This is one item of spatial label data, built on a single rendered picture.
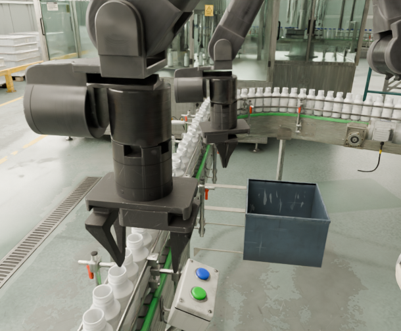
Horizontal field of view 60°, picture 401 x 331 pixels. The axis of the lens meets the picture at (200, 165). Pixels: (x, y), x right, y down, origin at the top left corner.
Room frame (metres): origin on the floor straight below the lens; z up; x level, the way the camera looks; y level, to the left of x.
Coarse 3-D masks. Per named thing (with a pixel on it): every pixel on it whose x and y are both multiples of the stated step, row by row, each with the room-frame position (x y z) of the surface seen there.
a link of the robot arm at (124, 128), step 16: (96, 80) 0.31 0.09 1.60; (112, 80) 0.31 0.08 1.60; (128, 80) 0.31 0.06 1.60; (144, 80) 0.31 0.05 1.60; (160, 80) 0.32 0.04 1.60; (96, 96) 0.31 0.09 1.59; (112, 96) 0.29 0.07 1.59; (128, 96) 0.29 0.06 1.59; (144, 96) 0.29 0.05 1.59; (160, 96) 0.30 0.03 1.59; (96, 112) 0.30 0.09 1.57; (112, 112) 0.30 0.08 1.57; (128, 112) 0.29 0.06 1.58; (144, 112) 0.29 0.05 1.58; (160, 112) 0.30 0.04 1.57; (112, 128) 0.30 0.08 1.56; (128, 128) 0.29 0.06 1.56; (144, 128) 0.29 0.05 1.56; (160, 128) 0.30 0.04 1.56; (128, 144) 0.29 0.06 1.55; (144, 144) 0.29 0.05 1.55
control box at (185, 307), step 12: (192, 264) 0.65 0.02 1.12; (180, 276) 0.66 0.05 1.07; (192, 276) 0.61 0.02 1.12; (216, 276) 0.63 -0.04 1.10; (180, 288) 0.57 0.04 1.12; (192, 288) 0.57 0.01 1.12; (204, 288) 0.58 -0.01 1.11; (216, 288) 0.59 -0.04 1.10; (180, 300) 0.53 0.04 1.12; (192, 300) 0.54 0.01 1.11; (204, 300) 0.55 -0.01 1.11; (180, 312) 0.53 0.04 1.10; (192, 312) 0.52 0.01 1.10; (204, 312) 0.52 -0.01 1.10; (180, 324) 0.53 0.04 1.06; (192, 324) 0.52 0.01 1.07; (204, 324) 0.52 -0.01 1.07
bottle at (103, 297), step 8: (96, 288) 0.52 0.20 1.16; (104, 288) 0.53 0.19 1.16; (96, 296) 0.50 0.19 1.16; (104, 296) 0.53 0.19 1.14; (112, 296) 0.51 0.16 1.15; (96, 304) 0.50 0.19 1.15; (104, 304) 0.49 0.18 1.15; (112, 304) 0.51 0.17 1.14; (104, 312) 0.49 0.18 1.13; (112, 312) 0.50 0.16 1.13; (120, 312) 0.51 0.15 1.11; (112, 320) 0.49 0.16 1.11
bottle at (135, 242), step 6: (132, 234) 0.70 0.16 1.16; (138, 234) 0.70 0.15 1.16; (132, 240) 0.70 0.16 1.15; (138, 240) 0.70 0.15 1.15; (132, 246) 0.66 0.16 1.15; (138, 246) 0.67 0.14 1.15; (132, 252) 0.67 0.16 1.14; (138, 252) 0.67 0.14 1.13; (144, 252) 0.68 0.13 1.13; (138, 258) 0.66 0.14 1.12; (144, 258) 0.66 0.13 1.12; (138, 264) 0.65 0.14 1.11; (144, 264) 0.66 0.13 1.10; (144, 276) 0.66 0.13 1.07; (144, 282) 0.66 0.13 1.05; (144, 288) 0.66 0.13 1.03; (150, 288) 0.68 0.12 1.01
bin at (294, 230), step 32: (256, 192) 1.44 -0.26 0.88; (288, 192) 1.42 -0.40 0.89; (320, 192) 1.32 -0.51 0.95; (224, 224) 1.41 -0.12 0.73; (256, 224) 1.14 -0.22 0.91; (288, 224) 1.12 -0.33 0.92; (320, 224) 1.10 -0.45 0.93; (256, 256) 1.14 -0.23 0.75; (288, 256) 1.12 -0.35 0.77; (320, 256) 1.10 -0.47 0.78
